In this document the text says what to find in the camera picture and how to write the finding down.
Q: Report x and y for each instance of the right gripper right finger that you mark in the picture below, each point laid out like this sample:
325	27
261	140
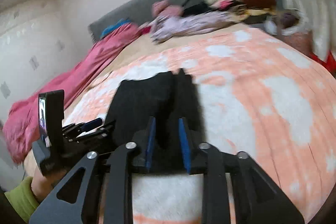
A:
234	185

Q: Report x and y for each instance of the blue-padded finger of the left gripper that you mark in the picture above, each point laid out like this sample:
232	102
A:
91	125

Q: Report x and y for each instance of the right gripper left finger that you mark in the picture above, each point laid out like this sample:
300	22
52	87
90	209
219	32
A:
99	180

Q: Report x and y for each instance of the black sweater with orange cuffs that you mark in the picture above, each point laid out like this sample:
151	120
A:
172	100

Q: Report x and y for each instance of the green sleeve forearm left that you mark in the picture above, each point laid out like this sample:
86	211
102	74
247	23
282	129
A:
22	199

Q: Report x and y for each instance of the left hand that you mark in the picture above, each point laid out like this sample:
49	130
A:
41	186

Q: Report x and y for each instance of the pink duvet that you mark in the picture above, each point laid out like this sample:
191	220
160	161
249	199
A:
21	128

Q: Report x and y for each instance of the white wardrobe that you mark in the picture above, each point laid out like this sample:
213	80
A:
36	46

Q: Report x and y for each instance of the orange white tufted blanket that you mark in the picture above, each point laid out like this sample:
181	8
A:
258	95

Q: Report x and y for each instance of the blue cloth on duvet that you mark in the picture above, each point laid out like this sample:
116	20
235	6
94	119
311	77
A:
113	27

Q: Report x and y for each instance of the red garment near headboard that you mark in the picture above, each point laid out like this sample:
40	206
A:
144	29

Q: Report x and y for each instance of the lilac crumpled garment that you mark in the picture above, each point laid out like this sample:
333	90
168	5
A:
164	28

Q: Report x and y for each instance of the pink knitted hat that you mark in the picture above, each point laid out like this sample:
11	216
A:
165	8

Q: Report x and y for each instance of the grey headboard cover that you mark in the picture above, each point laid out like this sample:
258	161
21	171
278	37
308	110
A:
138	11

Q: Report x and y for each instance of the purple garment in bag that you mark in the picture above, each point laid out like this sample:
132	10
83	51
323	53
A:
290	21

